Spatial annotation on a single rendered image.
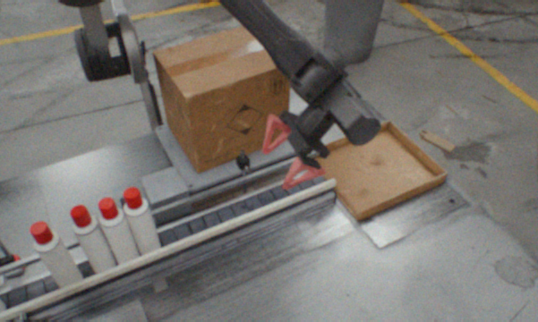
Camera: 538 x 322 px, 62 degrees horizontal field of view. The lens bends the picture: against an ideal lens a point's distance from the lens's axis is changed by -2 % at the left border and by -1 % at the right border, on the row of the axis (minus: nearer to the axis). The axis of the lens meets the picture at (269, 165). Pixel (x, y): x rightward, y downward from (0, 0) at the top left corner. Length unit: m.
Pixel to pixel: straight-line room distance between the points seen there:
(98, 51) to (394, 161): 0.87
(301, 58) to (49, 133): 2.42
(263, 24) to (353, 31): 2.51
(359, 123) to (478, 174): 2.01
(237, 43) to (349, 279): 0.70
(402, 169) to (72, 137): 2.06
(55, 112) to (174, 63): 1.97
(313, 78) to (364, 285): 0.57
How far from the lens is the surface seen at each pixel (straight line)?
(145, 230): 1.02
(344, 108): 0.71
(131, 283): 1.11
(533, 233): 2.54
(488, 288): 1.20
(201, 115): 1.16
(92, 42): 1.24
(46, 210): 1.35
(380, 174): 1.33
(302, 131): 0.78
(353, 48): 3.24
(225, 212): 1.15
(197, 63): 1.23
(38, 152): 2.88
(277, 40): 0.68
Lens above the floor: 1.78
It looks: 46 degrees down
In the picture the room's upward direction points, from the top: straight up
